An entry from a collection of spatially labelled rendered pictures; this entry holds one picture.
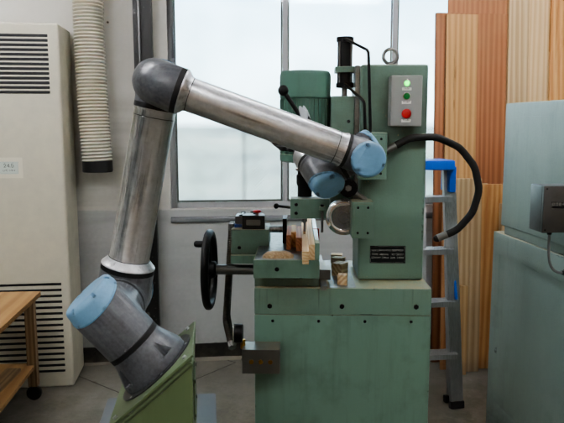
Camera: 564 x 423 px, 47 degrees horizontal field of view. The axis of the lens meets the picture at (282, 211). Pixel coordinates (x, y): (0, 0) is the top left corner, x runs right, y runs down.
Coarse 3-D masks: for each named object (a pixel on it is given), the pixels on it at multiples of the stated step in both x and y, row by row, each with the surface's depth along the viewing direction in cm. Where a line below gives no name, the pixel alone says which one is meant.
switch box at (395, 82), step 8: (392, 80) 206; (400, 80) 206; (408, 80) 206; (416, 80) 206; (392, 88) 206; (400, 88) 206; (416, 88) 206; (392, 96) 207; (400, 96) 207; (416, 96) 206; (392, 104) 207; (400, 104) 207; (408, 104) 207; (416, 104) 207; (392, 112) 207; (400, 112) 207; (416, 112) 207; (392, 120) 208; (400, 120) 208; (416, 120) 207
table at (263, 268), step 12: (276, 240) 240; (264, 252) 218; (300, 252) 218; (264, 264) 206; (276, 264) 206; (288, 264) 206; (300, 264) 206; (312, 264) 206; (264, 276) 207; (276, 276) 207; (288, 276) 207; (300, 276) 207; (312, 276) 207
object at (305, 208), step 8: (296, 200) 226; (304, 200) 226; (312, 200) 225; (320, 200) 225; (328, 200) 225; (296, 208) 226; (304, 208) 226; (312, 208) 226; (296, 216) 226; (304, 216) 226; (312, 216) 226; (320, 216) 226
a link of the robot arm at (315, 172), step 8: (304, 160) 181; (312, 160) 179; (320, 160) 178; (304, 168) 180; (312, 168) 178; (320, 168) 176; (328, 168) 176; (336, 168) 176; (304, 176) 181; (312, 176) 176; (320, 176) 175; (328, 176) 174; (336, 176) 175; (344, 176) 177; (312, 184) 176; (320, 184) 175; (328, 184) 176; (336, 184) 177; (344, 184) 178; (320, 192) 177; (328, 192) 178; (336, 192) 179
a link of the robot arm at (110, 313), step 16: (96, 288) 162; (112, 288) 164; (128, 288) 172; (80, 304) 160; (96, 304) 160; (112, 304) 162; (128, 304) 165; (80, 320) 161; (96, 320) 160; (112, 320) 161; (128, 320) 163; (144, 320) 166; (96, 336) 161; (112, 336) 161; (128, 336) 162; (112, 352) 162
